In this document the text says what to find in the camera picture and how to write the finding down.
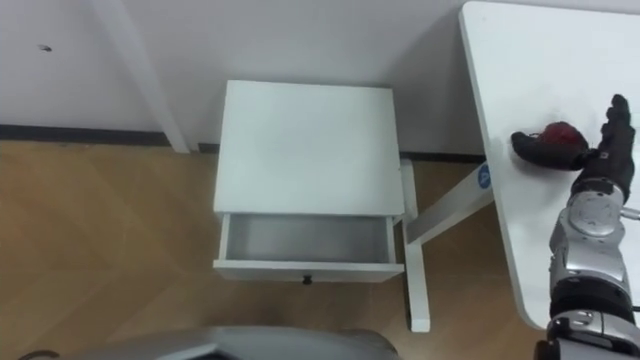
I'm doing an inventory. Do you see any white bedside cabinet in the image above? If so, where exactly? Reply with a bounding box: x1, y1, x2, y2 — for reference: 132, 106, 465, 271
213, 79, 406, 218

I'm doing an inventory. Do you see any red fruit soft toy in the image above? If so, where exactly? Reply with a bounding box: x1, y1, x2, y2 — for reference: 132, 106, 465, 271
531, 121, 589, 150

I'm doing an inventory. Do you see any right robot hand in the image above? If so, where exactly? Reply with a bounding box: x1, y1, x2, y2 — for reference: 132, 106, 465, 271
510, 93, 637, 203

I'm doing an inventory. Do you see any robot body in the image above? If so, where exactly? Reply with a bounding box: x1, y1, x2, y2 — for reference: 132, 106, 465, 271
18, 326, 401, 360

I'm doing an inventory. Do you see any open white cabinet drawer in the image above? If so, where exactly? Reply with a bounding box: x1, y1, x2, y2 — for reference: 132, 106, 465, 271
213, 212, 405, 287

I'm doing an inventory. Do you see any white desk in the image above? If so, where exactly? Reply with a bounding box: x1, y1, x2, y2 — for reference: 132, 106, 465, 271
399, 0, 640, 334

